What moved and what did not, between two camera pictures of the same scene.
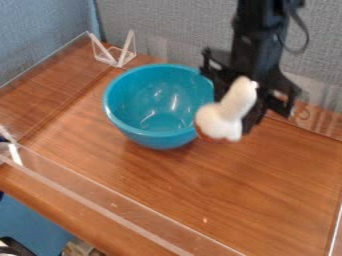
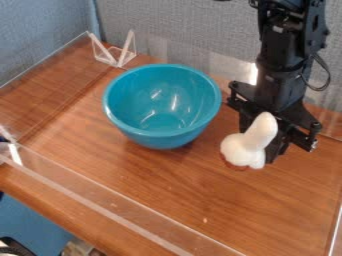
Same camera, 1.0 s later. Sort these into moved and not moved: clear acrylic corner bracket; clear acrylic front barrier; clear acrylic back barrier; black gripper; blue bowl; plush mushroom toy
Moved: plush mushroom toy; black gripper
Not moved: clear acrylic front barrier; clear acrylic corner bracket; blue bowl; clear acrylic back barrier
